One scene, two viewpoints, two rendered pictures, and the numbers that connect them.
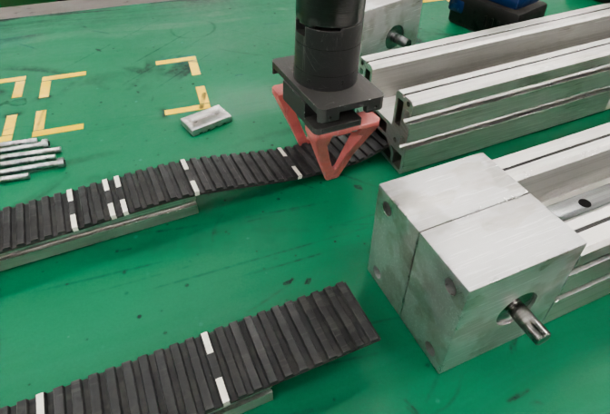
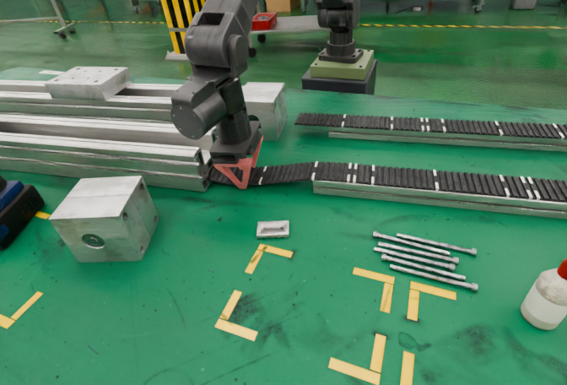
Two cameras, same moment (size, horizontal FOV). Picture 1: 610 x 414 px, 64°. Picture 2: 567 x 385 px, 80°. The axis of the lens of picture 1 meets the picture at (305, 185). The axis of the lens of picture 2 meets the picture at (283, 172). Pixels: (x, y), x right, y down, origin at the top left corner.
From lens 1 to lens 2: 83 cm
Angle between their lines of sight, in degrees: 92
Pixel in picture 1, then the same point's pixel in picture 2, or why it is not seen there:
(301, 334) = (317, 117)
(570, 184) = not seen: hidden behind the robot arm
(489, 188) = (247, 94)
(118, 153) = (338, 230)
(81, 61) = not seen: outside the picture
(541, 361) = not seen: hidden behind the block
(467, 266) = (278, 85)
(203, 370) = (347, 120)
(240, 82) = (218, 261)
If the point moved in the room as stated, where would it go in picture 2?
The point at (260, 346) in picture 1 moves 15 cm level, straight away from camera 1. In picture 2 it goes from (329, 119) to (299, 155)
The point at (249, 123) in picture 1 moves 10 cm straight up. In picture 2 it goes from (251, 218) to (242, 170)
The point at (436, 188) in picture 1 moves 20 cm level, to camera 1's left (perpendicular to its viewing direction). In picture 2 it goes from (260, 97) to (342, 120)
